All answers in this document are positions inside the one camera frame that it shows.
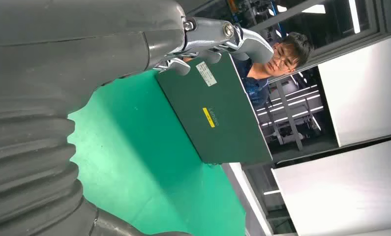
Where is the dark green laptop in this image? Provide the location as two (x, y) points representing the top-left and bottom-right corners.
(155, 52), (274, 166)

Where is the person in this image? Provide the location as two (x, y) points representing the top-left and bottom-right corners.
(231, 31), (314, 110)

